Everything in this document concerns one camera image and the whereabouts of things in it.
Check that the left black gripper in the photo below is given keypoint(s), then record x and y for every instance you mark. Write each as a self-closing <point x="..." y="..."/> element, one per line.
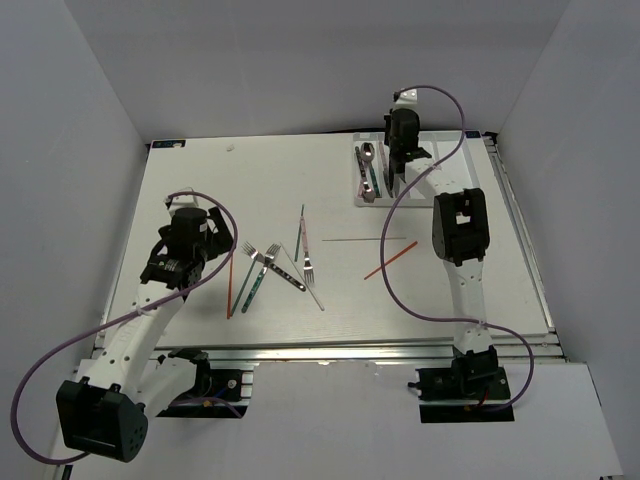
<point x="220" y="241"/>

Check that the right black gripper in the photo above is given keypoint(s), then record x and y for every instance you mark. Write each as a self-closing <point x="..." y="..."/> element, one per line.
<point x="388" y="118"/>

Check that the teal handled spoon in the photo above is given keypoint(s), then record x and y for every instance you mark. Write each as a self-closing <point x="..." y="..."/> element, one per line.
<point x="368" y="154"/>

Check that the dark handled spoon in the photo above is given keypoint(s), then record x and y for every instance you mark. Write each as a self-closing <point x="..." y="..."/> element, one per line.
<point x="361" y="167"/>

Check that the orange chopstick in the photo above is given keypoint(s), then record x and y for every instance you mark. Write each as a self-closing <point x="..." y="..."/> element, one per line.
<point x="390" y="260"/>
<point x="230" y="288"/>

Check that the pink handled spoon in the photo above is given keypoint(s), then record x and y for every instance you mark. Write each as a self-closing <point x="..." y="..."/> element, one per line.
<point x="366" y="192"/>

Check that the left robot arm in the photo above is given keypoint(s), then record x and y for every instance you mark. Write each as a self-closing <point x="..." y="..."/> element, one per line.
<point x="108" y="411"/>

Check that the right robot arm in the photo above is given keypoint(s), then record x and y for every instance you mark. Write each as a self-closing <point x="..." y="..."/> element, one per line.
<point x="460" y="238"/>

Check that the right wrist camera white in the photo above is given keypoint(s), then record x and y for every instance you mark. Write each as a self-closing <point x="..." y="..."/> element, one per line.
<point x="405" y="99"/>

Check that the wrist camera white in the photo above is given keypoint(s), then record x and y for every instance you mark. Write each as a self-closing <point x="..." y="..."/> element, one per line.
<point x="405" y="99"/>
<point x="184" y="198"/>

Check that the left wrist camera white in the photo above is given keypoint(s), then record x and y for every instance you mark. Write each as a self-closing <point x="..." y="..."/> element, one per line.
<point x="184" y="198"/>

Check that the dark speckled handled fork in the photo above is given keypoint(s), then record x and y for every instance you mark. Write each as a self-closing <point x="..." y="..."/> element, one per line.
<point x="284" y="275"/>

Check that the teal handled fork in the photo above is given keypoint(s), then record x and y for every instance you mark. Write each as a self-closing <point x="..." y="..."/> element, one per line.
<point x="256" y="285"/>

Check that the pink handled fork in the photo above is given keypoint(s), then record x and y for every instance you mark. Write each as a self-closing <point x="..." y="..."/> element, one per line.
<point x="308" y="268"/>

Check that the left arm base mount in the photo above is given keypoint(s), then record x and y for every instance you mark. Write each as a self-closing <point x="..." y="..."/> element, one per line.
<point x="219" y="392"/>

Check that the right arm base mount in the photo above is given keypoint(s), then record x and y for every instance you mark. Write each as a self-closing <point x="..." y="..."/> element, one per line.
<point x="442" y="400"/>

